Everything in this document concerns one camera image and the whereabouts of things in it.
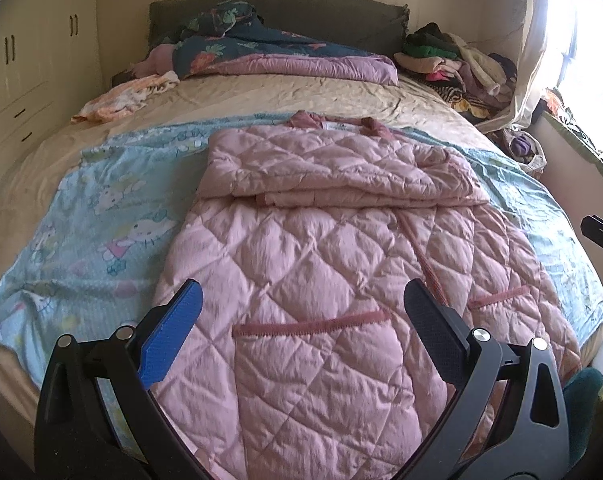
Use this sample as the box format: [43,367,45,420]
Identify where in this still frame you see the pink quilted jacket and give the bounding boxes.
[154,113,580,479]

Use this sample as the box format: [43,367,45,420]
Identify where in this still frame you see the bag with purple clothes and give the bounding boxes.
[497,128,547,178]

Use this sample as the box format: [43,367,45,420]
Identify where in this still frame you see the colourful clothes on windowsill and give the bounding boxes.
[539,88,603,177]

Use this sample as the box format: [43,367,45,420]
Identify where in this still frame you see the pile of assorted clothes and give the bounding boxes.
[394,22,517,125]

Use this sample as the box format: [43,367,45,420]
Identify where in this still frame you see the light blue cartoon blanket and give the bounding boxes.
[0,112,580,396]

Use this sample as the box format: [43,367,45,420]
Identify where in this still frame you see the white sheer curtain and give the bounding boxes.
[478,0,562,133]

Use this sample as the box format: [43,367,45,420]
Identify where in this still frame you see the dark grey headboard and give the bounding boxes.
[148,0,410,58]

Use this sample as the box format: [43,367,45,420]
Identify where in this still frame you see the peach white patterned cloth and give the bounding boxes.
[72,70,179,124]

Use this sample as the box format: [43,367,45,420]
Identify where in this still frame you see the beige bed sheet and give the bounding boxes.
[0,69,603,411]

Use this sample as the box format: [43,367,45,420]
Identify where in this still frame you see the dark floral pink quilt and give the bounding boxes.
[130,1,399,86]

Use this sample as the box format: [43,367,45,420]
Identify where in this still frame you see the cream wardrobe with handles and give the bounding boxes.
[0,0,103,182]

